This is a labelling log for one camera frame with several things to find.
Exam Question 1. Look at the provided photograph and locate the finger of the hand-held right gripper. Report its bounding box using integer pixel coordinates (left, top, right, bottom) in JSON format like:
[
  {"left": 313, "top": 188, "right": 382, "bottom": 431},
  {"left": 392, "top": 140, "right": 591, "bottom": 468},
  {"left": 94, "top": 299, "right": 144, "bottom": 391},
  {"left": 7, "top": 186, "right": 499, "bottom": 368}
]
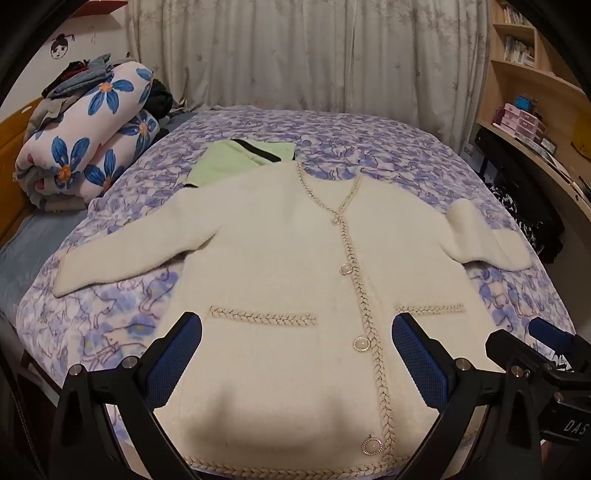
[
  {"left": 486, "top": 329, "right": 555, "bottom": 376},
  {"left": 527, "top": 318, "right": 591, "bottom": 370}
]

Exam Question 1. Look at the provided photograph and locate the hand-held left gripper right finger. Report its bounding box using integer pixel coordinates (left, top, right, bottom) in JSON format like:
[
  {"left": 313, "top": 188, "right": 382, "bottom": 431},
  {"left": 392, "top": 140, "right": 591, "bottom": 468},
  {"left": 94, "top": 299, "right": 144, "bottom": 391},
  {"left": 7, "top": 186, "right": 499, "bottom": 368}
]
[{"left": 392, "top": 313, "right": 551, "bottom": 480}]

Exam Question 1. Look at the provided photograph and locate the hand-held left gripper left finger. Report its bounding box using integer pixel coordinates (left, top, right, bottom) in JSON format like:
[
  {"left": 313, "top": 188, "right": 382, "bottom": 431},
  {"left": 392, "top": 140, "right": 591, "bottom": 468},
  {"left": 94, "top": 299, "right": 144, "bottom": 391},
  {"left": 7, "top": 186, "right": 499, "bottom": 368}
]
[{"left": 48, "top": 311, "right": 204, "bottom": 480}]

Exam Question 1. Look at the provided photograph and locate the white fuzzy cardigan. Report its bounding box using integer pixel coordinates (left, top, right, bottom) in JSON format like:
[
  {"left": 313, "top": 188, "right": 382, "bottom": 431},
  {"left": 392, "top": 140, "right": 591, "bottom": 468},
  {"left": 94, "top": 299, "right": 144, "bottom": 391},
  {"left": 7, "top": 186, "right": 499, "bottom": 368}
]
[{"left": 53, "top": 161, "right": 532, "bottom": 478}]

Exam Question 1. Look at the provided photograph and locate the pile of dark clothes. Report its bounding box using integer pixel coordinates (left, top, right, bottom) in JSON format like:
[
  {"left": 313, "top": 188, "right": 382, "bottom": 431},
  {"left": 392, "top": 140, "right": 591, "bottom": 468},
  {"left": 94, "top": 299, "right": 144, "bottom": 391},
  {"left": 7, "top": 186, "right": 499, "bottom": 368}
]
[{"left": 28, "top": 53, "right": 114, "bottom": 134}]

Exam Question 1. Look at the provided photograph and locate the black hanging clothing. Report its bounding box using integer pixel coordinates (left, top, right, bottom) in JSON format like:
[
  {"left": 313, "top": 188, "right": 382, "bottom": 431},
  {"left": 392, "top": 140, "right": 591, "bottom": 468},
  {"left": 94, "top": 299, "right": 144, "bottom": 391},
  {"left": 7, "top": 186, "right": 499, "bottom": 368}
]
[{"left": 473, "top": 127, "right": 567, "bottom": 265}]

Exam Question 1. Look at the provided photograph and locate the blue bed sheet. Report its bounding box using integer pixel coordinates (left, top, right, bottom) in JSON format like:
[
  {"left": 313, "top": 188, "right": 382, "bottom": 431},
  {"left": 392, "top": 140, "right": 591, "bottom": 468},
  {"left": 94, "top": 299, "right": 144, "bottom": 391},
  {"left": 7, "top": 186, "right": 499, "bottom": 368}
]
[{"left": 0, "top": 111, "right": 197, "bottom": 335}]

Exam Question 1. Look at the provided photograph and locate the light green garment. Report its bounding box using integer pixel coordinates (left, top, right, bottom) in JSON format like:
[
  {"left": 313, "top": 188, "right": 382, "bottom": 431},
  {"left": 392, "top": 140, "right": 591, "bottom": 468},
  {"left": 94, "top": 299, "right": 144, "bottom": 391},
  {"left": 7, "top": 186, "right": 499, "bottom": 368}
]
[{"left": 185, "top": 138, "right": 297, "bottom": 189}]

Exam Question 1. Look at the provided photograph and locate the yellow paper item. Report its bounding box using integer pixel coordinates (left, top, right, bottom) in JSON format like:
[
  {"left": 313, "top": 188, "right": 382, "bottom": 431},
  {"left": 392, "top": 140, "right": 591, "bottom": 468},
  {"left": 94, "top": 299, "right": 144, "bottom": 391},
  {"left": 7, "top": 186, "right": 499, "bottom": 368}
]
[{"left": 571, "top": 113, "right": 591, "bottom": 156}]

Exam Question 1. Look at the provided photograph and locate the pink drawer organizer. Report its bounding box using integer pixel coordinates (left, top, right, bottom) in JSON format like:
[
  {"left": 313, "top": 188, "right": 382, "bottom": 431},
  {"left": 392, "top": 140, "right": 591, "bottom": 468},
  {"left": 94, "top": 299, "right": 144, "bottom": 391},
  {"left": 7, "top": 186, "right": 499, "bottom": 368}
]
[{"left": 492, "top": 102, "right": 540, "bottom": 140}]

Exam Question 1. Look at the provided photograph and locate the purple printed blanket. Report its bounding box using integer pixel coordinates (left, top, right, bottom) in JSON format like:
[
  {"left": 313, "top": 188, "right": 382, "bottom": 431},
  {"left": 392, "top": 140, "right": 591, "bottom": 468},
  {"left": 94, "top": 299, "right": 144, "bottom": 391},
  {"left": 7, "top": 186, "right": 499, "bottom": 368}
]
[{"left": 16, "top": 108, "right": 578, "bottom": 462}]

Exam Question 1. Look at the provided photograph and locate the rolled blue flower quilt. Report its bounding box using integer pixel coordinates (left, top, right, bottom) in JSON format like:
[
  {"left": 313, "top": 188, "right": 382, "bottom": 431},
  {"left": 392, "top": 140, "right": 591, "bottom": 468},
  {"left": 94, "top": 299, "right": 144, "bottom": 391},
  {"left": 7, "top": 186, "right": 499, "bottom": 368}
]
[{"left": 15, "top": 62, "right": 161, "bottom": 213}]

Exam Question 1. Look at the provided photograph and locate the wooden bookshelf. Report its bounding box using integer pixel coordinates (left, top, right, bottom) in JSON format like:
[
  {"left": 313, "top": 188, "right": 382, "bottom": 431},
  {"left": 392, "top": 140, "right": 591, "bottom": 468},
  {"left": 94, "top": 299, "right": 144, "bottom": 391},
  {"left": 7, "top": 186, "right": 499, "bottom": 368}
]
[{"left": 462, "top": 0, "right": 591, "bottom": 261}]

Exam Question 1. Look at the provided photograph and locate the wooden headboard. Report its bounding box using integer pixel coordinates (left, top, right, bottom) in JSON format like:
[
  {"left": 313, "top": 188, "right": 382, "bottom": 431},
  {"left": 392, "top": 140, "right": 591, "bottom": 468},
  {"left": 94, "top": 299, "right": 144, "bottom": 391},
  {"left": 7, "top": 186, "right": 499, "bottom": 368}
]
[{"left": 0, "top": 97, "right": 43, "bottom": 245}]

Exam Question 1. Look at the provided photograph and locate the row of books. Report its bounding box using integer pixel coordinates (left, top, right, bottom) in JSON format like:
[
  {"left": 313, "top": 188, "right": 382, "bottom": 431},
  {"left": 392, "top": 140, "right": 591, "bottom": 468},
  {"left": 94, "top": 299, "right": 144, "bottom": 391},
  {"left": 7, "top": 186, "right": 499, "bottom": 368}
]
[{"left": 502, "top": 34, "right": 537, "bottom": 66}]

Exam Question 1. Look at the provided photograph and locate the cream patterned curtain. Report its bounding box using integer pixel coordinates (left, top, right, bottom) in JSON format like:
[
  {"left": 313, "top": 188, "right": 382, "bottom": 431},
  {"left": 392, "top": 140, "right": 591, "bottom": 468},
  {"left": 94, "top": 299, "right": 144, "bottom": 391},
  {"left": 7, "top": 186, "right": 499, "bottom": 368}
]
[{"left": 124, "top": 0, "right": 491, "bottom": 160}]

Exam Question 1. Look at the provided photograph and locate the red wall shelf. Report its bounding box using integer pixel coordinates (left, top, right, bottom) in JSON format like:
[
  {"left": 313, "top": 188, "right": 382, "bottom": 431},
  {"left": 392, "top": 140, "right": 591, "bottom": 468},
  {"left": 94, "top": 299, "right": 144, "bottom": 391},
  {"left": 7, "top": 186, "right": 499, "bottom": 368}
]
[{"left": 76, "top": 0, "right": 128, "bottom": 17}]

